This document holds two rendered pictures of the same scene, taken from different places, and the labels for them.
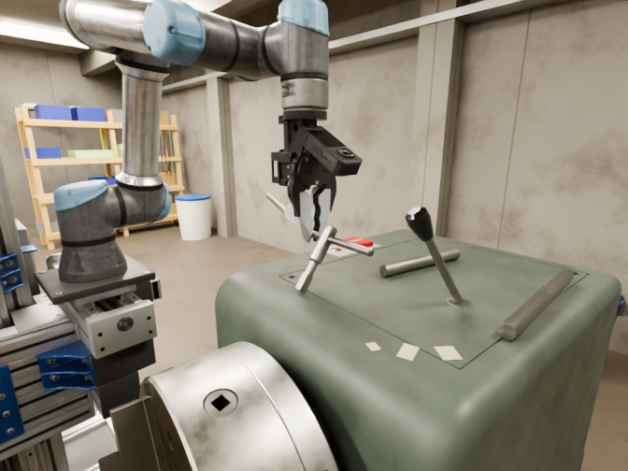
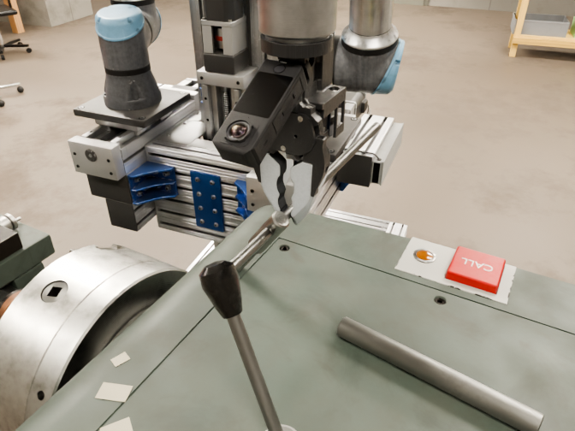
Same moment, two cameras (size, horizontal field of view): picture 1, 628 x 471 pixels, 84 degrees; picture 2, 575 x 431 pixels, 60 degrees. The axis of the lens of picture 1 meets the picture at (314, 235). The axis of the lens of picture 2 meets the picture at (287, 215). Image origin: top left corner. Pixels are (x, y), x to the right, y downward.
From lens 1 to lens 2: 0.62 m
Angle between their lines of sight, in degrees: 63
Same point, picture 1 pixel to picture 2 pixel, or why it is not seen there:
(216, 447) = (20, 310)
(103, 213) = not seen: hidden behind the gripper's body
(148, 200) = (360, 67)
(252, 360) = (108, 286)
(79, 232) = not seen: hidden behind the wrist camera
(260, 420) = (48, 322)
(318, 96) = (274, 22)
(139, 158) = (357, 11)
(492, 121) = not seen: outside the picture
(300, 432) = (52, 355)
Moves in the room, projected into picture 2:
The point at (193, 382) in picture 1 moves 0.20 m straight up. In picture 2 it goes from (72, 267) to (27, 126)
